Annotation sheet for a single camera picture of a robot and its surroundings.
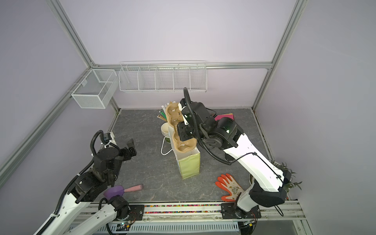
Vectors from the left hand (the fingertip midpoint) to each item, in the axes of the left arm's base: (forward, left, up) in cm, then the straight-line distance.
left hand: (124, 144), depth 68 cm
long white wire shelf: (+50, -15, +3) cm, 52 cm away
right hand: (0, -28, +12) cm, 30 cm away
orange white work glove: (-15, -53, -26) cm, 61 cm away
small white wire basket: (+45, +29, -2) cm, 53 cm away
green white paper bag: (-8, -30, -6) cm, 32 cm away
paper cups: (+19, -15, -16) cm, 29 cm away
